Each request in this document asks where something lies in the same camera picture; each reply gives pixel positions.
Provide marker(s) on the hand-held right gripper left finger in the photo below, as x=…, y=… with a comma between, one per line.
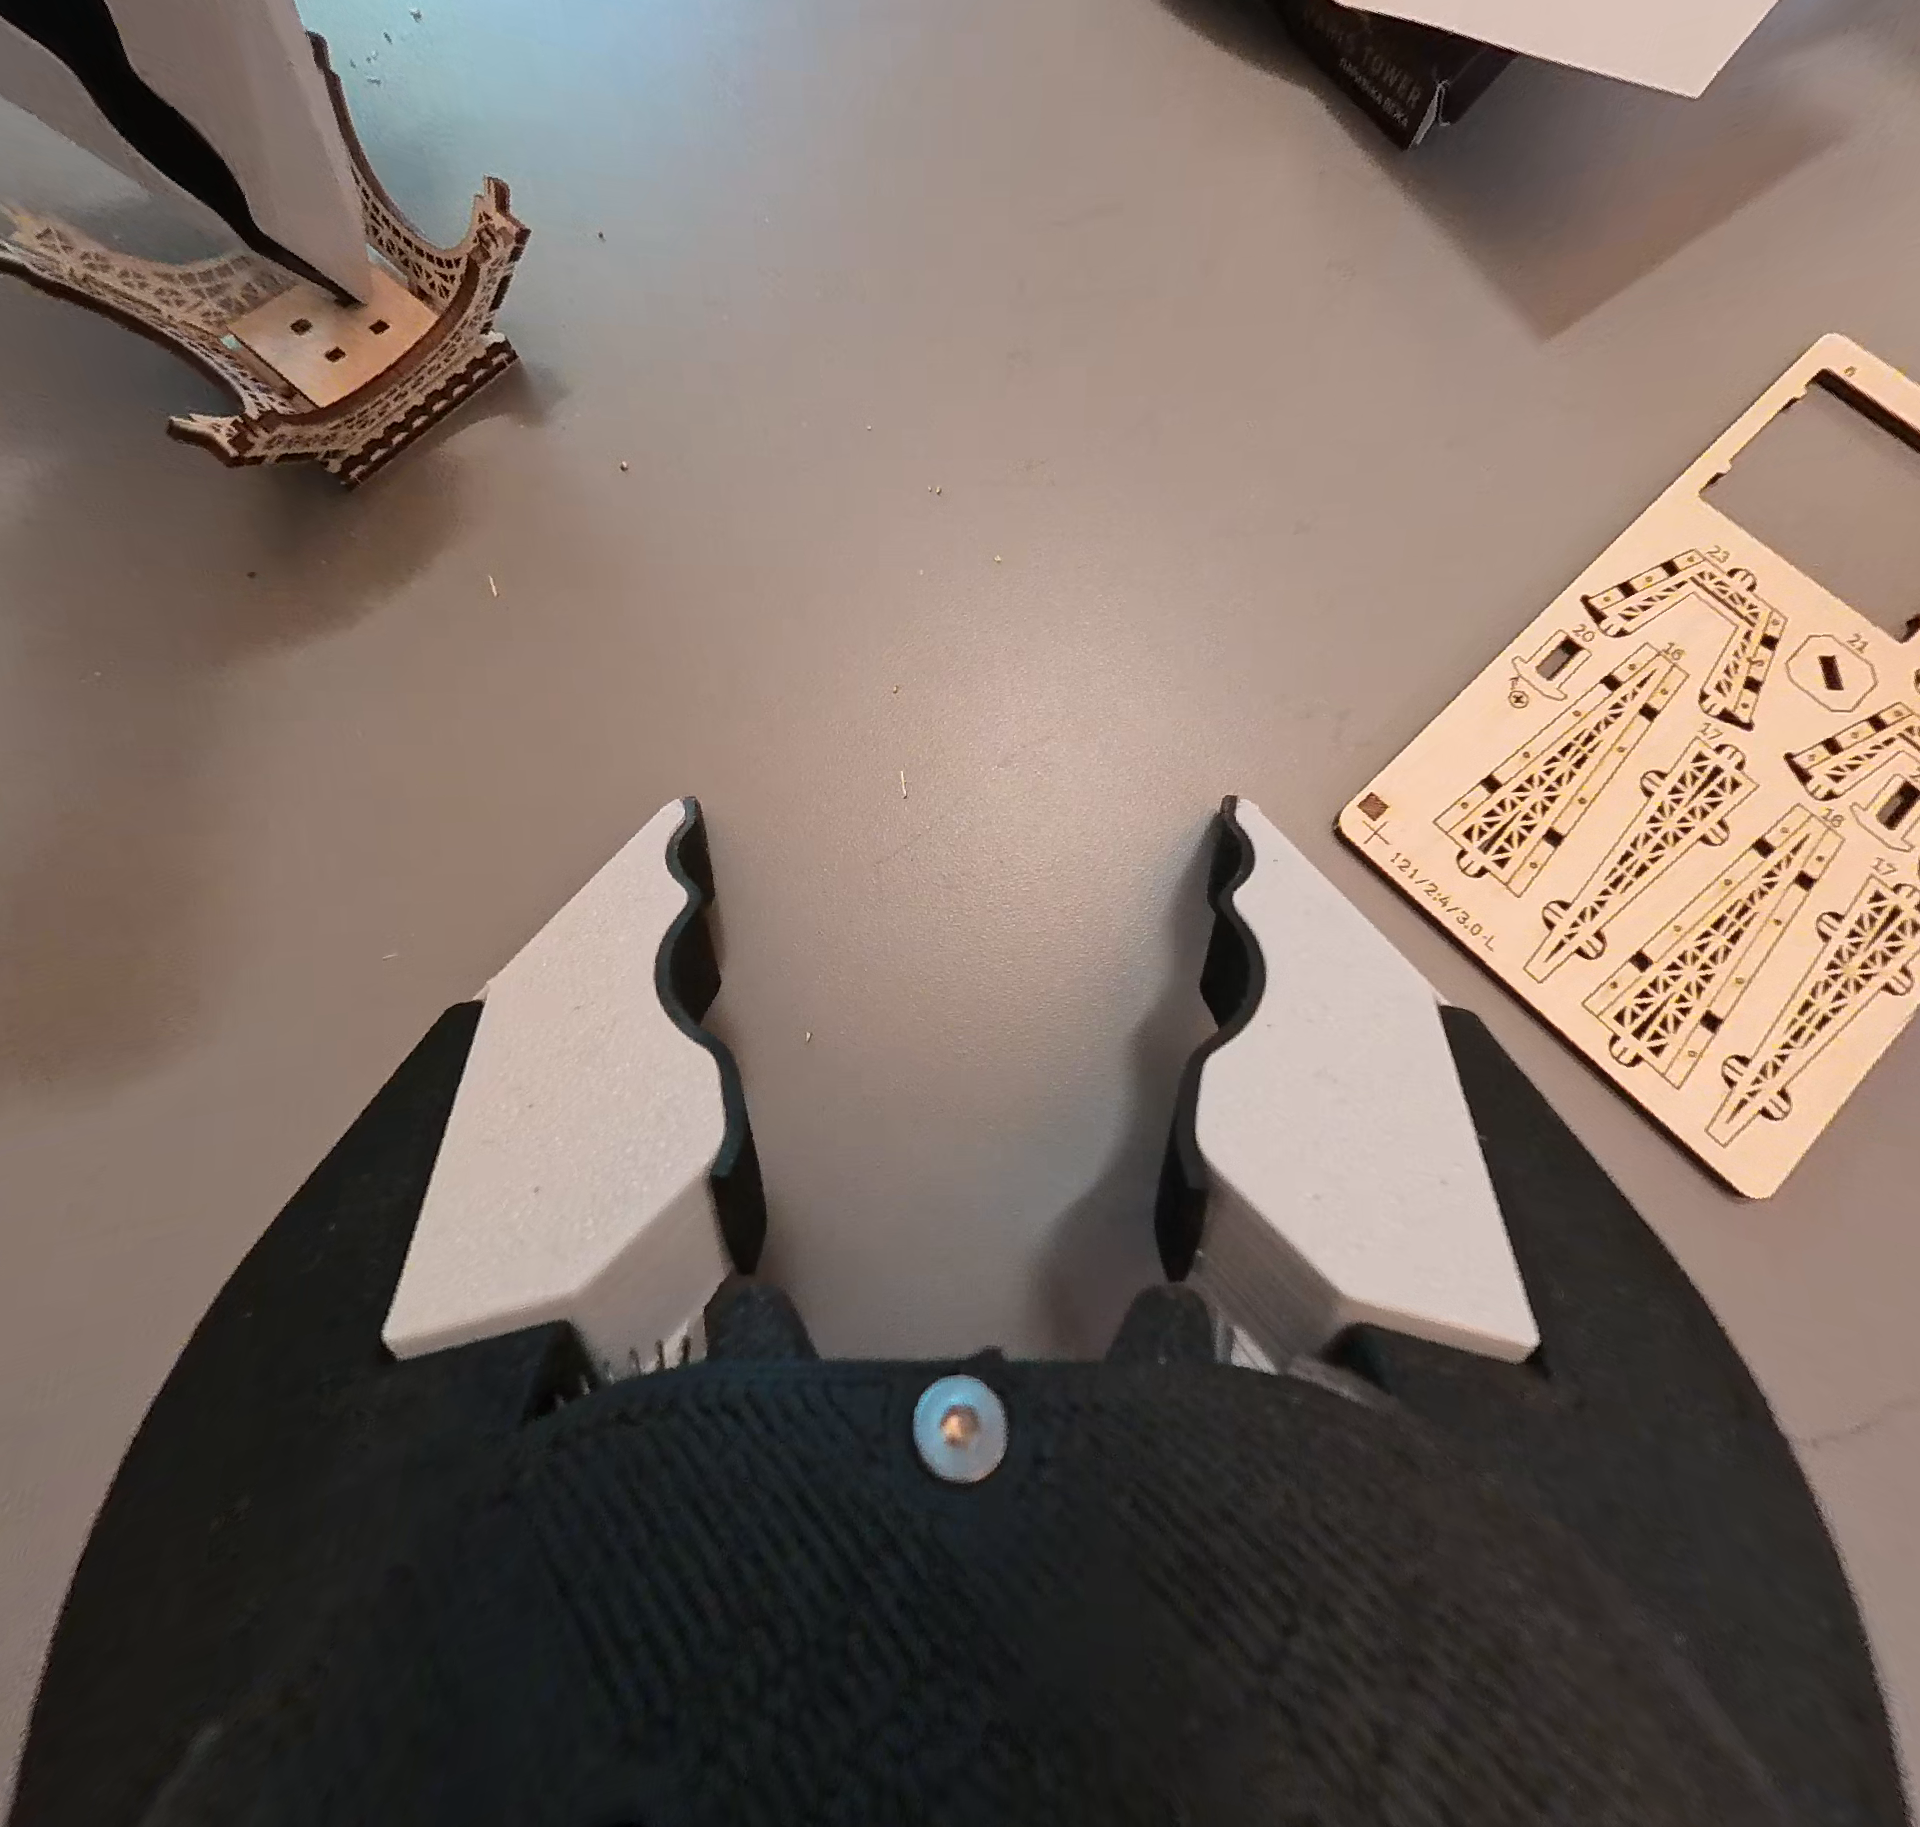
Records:
x=555, y=1107

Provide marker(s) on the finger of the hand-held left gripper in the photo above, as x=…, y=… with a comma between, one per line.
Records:
x=47, y=101
x=272, y=87

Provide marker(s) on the black puzzle box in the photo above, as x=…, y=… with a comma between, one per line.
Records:
x=1382, y=71

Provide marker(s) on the wooden Eiffel tower model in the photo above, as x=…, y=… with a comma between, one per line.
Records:
x=407, y=404

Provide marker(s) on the grey desk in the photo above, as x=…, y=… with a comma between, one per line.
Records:
x=902, y=433

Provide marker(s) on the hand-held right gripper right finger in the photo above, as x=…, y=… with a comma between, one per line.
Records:
x=1352, y=1107

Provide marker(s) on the wooden puzzle parts sheet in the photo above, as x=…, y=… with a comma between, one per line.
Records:
x=1427, y=824

